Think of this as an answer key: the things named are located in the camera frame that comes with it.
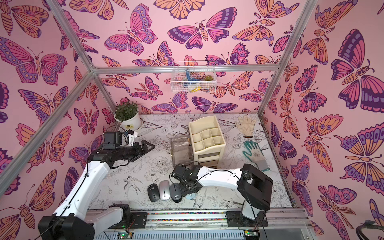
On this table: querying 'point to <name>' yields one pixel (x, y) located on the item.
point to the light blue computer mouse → (192, 196)
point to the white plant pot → (132, 123)
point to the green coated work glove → (255, 155)
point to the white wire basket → (193, 77)
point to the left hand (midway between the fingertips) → (151, 148)
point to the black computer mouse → (153, 192)
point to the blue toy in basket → (189, 78)
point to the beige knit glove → (246, 126)
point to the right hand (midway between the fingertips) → (185, 189)
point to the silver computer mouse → (164, 190)
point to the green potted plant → (126, 110)
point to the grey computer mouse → (176, 192)
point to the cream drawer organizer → (208, 141)
